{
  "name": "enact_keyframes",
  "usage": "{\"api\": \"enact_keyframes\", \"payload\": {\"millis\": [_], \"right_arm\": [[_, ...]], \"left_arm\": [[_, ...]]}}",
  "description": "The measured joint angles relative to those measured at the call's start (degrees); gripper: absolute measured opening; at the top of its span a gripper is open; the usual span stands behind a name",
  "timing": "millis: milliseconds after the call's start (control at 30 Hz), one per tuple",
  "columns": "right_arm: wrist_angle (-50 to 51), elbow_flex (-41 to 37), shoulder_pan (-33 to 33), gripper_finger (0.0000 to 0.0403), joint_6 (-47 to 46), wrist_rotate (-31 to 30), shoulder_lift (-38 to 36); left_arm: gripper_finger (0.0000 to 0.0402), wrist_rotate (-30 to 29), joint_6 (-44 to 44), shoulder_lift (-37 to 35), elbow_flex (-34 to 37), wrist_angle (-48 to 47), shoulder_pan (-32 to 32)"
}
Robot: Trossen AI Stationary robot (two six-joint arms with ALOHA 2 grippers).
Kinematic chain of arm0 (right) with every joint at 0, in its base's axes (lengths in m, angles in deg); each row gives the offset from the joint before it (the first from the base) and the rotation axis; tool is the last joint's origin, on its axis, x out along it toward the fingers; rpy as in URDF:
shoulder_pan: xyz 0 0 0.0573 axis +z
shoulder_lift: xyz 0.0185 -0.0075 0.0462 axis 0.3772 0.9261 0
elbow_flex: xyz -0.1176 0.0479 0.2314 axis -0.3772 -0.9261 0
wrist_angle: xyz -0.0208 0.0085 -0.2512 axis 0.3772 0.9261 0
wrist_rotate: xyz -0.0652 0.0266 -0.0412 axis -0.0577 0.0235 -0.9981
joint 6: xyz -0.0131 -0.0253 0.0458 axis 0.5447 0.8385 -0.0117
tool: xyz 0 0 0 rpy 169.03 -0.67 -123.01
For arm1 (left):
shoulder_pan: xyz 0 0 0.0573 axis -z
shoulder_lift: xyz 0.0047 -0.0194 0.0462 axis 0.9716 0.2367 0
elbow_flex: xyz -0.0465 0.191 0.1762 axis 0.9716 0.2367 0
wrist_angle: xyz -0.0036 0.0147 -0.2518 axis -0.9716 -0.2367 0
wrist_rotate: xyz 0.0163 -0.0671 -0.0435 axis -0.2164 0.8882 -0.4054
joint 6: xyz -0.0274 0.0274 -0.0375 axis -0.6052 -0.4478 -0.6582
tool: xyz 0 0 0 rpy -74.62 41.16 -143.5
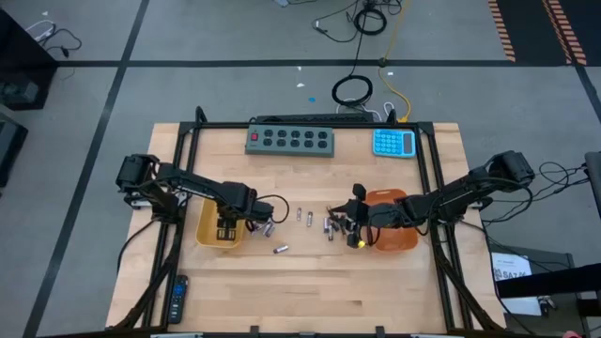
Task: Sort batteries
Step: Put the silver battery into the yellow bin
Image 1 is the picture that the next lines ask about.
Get black left wrist camera cable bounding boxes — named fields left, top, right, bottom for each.
left=255, top=193, right=291, bottom=224

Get black beam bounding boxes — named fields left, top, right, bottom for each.
left=495, top=262, right=601, bottom=300

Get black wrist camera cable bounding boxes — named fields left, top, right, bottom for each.
left=255, top=193, right=291, bottom=224
left=363, top=223, right=379, bottom=249

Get black cabinet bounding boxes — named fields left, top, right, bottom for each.
left=0, top=8, right=60, bottom=112

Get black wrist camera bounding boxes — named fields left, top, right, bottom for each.
left=247, top=202, right=275, bottom=222
left=373, top=204, right=399, bottom=229

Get thin black floor cable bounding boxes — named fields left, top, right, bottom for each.
left=37, top=27, right=84, bottom=60

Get black metal frame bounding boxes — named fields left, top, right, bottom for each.
left=105, top=105, right=506, bottom=332

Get yellow floor cable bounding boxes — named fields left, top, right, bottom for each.
left=378, top=0, right=413, bottom=124

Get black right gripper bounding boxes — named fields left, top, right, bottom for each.
left=331, top=184, right=373, bottom=249

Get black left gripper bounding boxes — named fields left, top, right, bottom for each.
left=214, top=207, right=247, bottom=241

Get orange plastic bin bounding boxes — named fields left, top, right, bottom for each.
left=363, top=188, right=420, bottom=254

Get black braided cable bundle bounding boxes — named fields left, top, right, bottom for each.
left=112, top=220, right=185, bottom=330
left=429, top=220, right=501, bottom=332

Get black remote control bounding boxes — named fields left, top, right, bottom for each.
left=167, top=274, right=190, bottom=325

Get yellow plastic bin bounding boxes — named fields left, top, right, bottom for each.
left=195, top=195, right=248, bottom=250

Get white paper sign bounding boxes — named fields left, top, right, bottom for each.
left=490, top=252, right=542, bottom=316

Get long black power bar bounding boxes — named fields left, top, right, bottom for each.
left=255, top=113, right=375, bottom=126

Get grey left arm base plate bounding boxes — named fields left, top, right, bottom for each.
left=124, top=194, right=159, bottom=211

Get grey power strip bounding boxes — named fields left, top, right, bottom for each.
left=244, top=126, right=336, bottom=159

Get white cable with plug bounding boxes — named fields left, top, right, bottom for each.
left=25, top=19, right=55, bottom=41

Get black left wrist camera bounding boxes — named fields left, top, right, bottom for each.
left=247, top=202, right=275, bottom=222

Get black equipment case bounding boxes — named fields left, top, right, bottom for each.
left=0, top=112, right=29, bottom=189

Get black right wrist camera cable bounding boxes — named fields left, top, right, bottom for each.
left=363, top=223, right=379, bottom=249

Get coiled black floor cable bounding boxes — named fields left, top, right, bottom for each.
left=352, top=7, right=389, bottom=37
left=331, top=74, right=375, bottom=108

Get tangled black cables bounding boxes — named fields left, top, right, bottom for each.
left=483, top=161, right=591, bottom=226

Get blue calculator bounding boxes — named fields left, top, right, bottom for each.
left=372, top=129, right=418, bottom=160

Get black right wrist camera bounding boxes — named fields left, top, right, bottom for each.
left=373, top=204, right=399, bottom=229

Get white floor cable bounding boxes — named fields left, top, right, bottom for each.
left=335, top=98, right=396, bottom=122

